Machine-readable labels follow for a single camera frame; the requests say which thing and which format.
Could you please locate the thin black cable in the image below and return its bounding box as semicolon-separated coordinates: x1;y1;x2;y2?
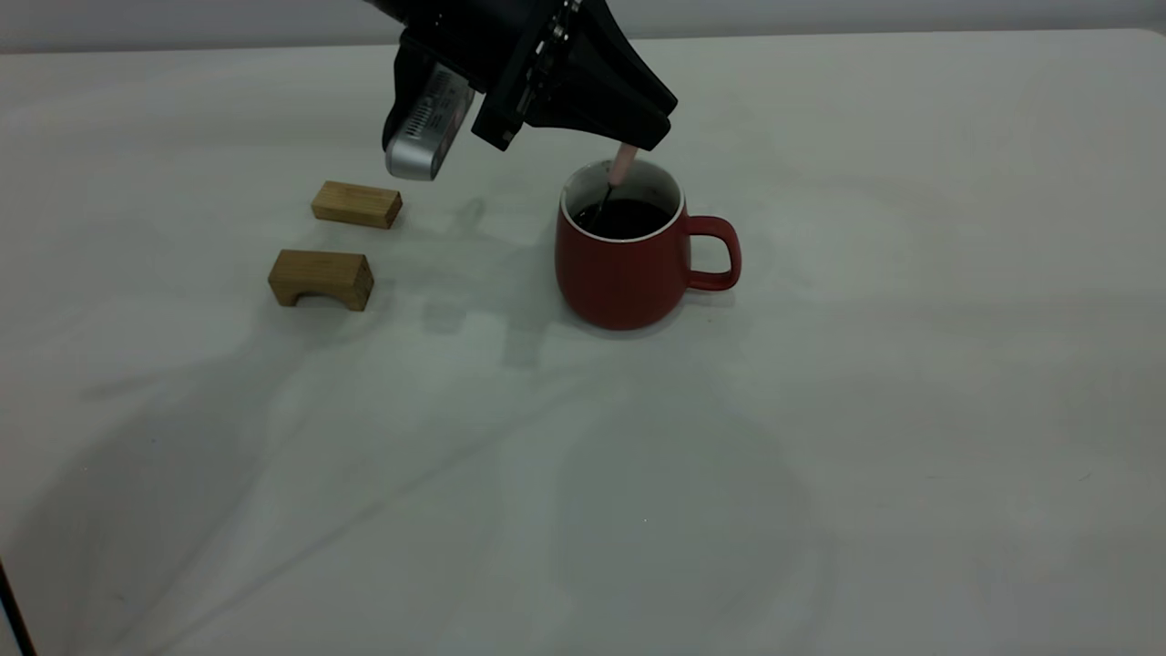
0;558;39;656

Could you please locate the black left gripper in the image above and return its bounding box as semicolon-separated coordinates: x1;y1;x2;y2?
399;0;680;152

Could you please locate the flat rectangular wooden block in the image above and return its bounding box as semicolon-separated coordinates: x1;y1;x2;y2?
312;180;404;230

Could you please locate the black coffee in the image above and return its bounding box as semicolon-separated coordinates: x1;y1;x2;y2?
572;199;673;241

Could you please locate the red ceramic mug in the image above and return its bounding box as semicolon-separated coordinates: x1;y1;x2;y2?
555;158;742;332

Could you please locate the pink handled metal spoon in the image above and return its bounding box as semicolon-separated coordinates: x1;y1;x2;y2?
588;143;639;229

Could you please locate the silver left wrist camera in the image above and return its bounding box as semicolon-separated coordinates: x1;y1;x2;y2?
381;41;477;181

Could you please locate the arched wooden block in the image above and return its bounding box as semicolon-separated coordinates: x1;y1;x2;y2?
268;249;375;313

